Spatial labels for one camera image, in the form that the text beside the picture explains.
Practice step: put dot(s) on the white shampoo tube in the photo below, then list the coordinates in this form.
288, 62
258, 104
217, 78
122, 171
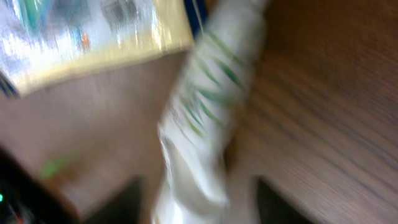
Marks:
204, 109

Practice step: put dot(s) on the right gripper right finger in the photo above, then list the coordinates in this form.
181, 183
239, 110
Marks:
273, 209

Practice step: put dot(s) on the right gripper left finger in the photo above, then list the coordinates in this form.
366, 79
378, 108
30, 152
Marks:
125, 208

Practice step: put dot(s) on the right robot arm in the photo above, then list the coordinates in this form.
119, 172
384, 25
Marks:
23, 200

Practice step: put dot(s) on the cream snack bag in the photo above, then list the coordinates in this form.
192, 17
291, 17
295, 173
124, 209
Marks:
48, 41

